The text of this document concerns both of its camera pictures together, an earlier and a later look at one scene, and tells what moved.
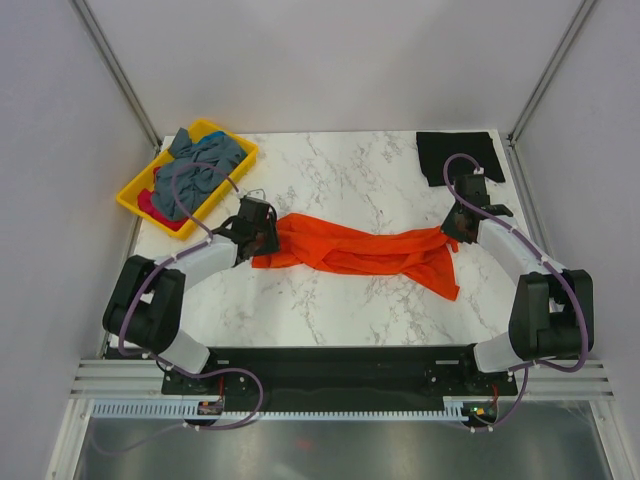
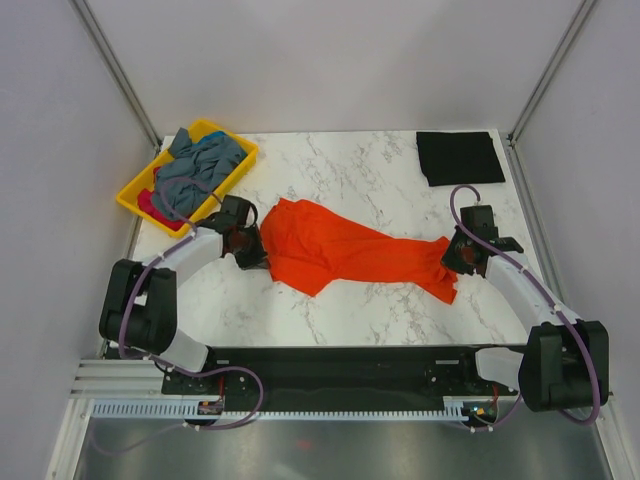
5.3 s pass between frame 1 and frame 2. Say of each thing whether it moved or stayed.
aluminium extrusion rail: stayed
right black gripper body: moved
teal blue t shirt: stayed
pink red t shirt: stayed
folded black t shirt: stayed
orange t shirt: moved
